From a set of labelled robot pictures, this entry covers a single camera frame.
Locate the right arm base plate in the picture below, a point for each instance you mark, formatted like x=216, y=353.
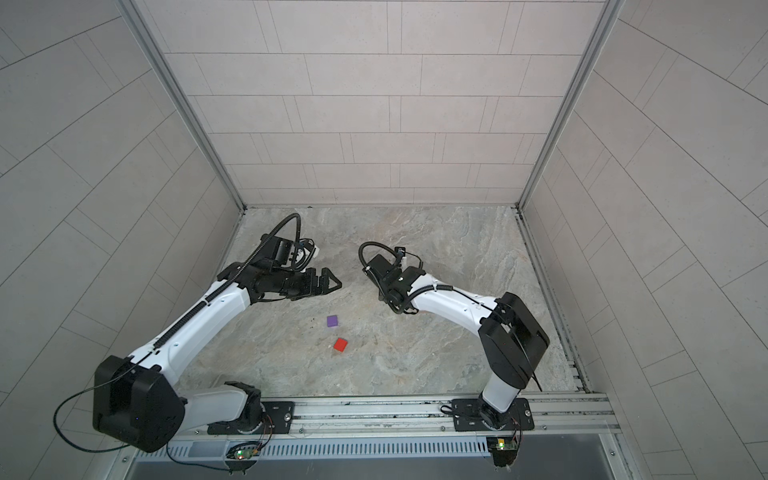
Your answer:
x=473, y=415

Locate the red wood cube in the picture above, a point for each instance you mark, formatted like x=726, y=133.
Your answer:
x=340, y=344

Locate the left controller board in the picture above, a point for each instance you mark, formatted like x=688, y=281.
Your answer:
x=246, y=451

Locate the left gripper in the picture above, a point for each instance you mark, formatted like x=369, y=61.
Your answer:
x=322, y=281

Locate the right controller board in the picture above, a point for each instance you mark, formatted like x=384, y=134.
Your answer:
x=503, y=450

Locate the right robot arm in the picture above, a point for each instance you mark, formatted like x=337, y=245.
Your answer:
x=512, y=339

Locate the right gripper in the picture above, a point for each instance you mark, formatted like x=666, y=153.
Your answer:
x=382, y=294

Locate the controller board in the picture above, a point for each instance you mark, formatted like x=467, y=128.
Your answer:
x=246, y=451
x=503, y=450

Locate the vent grille strip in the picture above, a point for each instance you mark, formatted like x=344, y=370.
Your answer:
x=329, y=448

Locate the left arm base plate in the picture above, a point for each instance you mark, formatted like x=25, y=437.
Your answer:
x=276, y=414

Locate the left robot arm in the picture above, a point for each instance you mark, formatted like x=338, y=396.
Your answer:
x=135, y=400

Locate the aluminium mounting rail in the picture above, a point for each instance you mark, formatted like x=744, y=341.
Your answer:
x=413, y=416

